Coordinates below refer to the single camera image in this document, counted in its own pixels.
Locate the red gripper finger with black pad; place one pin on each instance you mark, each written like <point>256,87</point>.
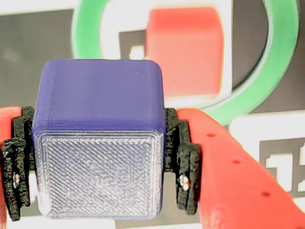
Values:
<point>226,179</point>
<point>16,155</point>

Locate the blue cube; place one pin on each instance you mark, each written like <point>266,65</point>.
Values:
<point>100,143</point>

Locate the red cube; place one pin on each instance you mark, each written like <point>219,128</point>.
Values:
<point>186,55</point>

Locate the black white marker checkerboard mat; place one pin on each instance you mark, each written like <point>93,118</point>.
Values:
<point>35,47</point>

